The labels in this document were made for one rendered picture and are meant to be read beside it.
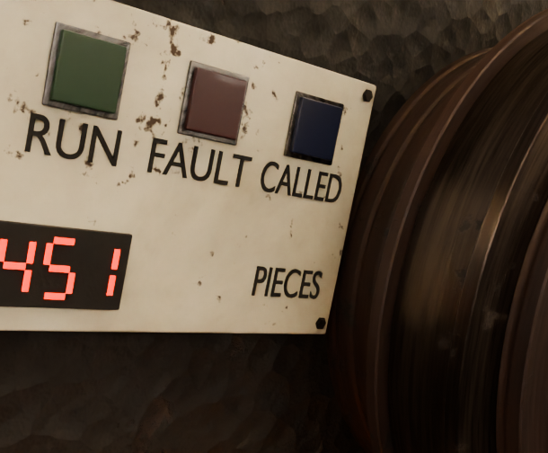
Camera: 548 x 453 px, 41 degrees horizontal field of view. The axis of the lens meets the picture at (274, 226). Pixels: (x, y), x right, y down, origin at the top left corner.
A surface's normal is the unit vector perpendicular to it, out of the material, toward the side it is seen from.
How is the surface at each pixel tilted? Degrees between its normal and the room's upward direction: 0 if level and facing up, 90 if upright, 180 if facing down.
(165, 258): 90
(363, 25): 90
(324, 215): 90
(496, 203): 76
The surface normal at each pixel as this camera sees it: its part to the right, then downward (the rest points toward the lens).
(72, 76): 0.61, 0.18
